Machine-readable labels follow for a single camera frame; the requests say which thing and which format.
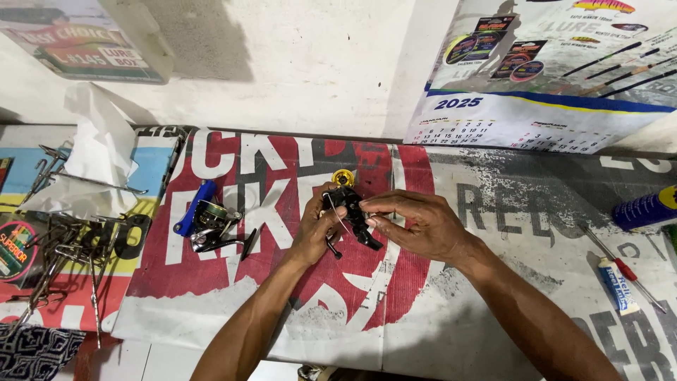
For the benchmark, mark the person's left hand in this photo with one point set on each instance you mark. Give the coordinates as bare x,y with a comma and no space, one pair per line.
309,238

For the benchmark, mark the person's right hand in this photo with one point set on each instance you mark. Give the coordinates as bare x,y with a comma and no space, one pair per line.
428,227

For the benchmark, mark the black fishing reel gold spool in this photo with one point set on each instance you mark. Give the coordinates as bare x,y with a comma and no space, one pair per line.
352,209

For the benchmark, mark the red and white banner mat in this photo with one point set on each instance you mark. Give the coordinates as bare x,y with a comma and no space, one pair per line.
423,307

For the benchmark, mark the blue and black fishing reel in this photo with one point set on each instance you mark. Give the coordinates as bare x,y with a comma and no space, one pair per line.
209,219

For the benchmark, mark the colourful printed banner mat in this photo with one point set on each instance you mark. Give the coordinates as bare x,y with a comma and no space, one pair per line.
151,169

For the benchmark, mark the white grease tube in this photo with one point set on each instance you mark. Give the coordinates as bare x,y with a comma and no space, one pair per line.
618,285

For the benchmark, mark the blue spray can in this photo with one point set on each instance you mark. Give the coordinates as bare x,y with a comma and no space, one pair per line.
645,209

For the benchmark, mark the white crumpled tissue paper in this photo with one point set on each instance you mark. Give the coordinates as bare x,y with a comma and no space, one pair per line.
98,158

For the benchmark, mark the green object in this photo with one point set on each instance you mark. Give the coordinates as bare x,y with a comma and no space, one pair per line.
671,237

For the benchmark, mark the dark patterned cloth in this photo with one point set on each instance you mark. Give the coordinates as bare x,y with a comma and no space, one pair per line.
37,352

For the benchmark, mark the clear plastic lure box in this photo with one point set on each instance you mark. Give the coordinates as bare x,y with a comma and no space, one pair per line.
84,42

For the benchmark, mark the fishing gear wall calendar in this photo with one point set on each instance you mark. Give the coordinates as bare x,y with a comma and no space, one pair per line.
545,79

